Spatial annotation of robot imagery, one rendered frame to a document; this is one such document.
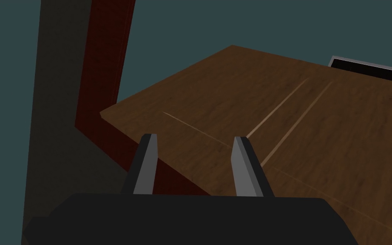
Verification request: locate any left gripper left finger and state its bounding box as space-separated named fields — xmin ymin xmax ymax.
xmin=121 ymin=133 xmax=159 ymax=196

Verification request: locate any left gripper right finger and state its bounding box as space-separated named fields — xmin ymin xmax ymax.
xmin=230 ymin=136 xmax=275 ymax=198

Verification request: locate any black grey-framed screen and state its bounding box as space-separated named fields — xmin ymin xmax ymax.
xmin=328 ymin=55 xmax=392 ymax=86

